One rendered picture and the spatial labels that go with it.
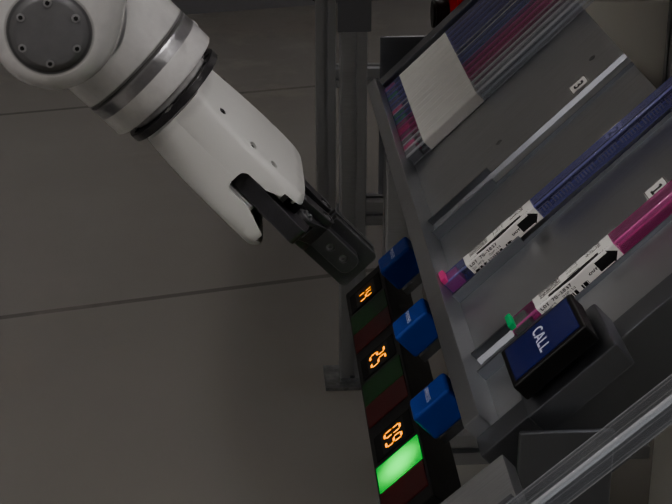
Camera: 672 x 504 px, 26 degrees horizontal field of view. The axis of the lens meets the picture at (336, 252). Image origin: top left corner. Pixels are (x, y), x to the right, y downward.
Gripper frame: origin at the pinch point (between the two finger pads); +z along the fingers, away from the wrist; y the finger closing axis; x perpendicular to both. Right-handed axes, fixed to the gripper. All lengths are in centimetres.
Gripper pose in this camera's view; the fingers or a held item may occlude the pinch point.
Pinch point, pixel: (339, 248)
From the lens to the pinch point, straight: 97.5
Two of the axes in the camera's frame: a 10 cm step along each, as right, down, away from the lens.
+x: 7.2, -6.6, -2.3
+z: 6.9, 6.4, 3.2
